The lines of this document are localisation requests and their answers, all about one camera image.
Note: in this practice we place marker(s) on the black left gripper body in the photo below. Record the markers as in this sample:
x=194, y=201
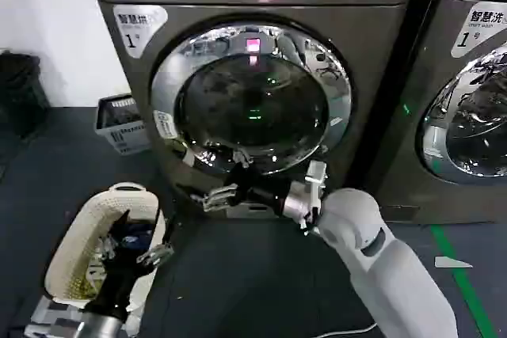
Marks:
x=117, y=278

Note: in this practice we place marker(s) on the grey plastic storage basket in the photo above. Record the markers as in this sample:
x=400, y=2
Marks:
x=119, y=132

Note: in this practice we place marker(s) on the white laundry basket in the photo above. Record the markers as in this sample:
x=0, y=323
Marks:
x=79, y=235

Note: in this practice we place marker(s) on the small white door label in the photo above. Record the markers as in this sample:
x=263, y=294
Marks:
x=164, y=124

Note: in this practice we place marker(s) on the green floor tape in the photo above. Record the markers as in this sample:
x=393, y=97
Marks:
x=455, y=266

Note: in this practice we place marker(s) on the dark blue clothes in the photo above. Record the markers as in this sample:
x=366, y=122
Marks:
x=136, y=237

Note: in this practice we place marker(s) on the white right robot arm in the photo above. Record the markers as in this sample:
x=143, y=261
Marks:
x=380, y=259

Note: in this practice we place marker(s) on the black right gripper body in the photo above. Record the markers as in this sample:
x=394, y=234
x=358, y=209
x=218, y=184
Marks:
x=259, y=191

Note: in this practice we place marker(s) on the black plastic crate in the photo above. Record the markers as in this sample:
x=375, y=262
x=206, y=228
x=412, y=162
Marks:
x=20, y=88

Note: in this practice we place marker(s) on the grey white checked cloth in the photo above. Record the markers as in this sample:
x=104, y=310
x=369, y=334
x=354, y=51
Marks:
x=49, y=316

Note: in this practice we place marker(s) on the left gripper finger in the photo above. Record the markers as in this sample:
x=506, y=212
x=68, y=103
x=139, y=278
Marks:
x=117, y=237
x=158, y=254

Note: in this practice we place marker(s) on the white number label sticker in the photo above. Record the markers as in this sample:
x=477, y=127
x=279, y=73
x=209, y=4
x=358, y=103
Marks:
x=134, y=31
x=475, y=29

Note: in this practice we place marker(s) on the round glass dryer door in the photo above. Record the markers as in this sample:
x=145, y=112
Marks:
x=253, y=104

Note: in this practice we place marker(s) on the grey dryer with chrome door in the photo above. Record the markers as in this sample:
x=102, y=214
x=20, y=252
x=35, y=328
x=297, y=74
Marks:
x=443, y=88

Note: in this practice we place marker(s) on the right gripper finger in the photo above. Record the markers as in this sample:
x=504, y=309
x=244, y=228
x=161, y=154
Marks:
x=222, y=203
x=216, y=192

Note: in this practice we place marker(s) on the white floor marker piece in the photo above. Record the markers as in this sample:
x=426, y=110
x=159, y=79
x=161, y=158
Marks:
x=449, y=262

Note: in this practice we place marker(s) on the chrome-ringed round dryer door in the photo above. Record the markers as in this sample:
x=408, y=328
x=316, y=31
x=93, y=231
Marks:
x=475, y=132

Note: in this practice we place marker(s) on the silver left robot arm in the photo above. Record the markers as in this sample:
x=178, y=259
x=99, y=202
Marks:
x=101, y=322

